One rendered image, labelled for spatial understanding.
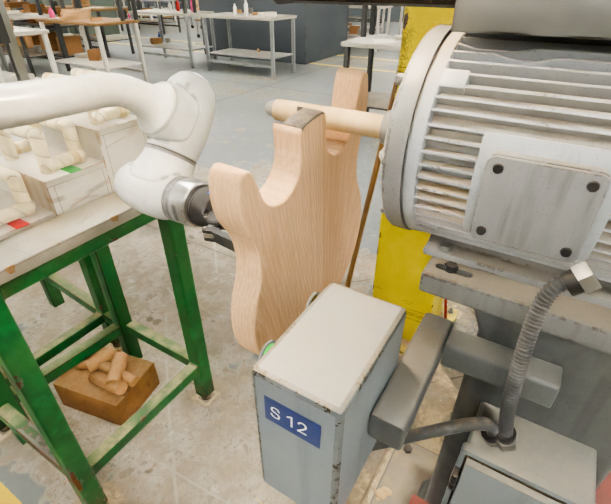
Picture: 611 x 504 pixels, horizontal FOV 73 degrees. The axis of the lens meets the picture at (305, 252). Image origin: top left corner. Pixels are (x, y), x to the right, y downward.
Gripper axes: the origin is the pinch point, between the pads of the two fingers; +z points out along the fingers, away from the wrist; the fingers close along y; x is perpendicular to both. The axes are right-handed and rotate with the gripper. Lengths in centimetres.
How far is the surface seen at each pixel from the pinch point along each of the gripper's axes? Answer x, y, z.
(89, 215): -14, 2, -60
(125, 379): -88, 9, -76
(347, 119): 19.1, -6.1, 7.1
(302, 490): -5.5, 31.1, 20.7
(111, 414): -99, 19, -78
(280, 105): 19.3, -6.3, -4.3
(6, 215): -8, 15, -69
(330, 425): 8.2, 29.3, 23.5
